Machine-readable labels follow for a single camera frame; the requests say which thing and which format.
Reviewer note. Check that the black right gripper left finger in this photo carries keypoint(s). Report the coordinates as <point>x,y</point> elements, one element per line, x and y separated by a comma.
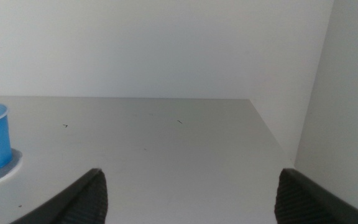
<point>79,202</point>

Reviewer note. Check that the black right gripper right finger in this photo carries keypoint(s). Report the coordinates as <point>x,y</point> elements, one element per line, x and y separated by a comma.
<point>300,202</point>

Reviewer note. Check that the round grey cup mat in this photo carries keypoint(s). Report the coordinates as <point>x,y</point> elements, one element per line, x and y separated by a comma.
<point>6,172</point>

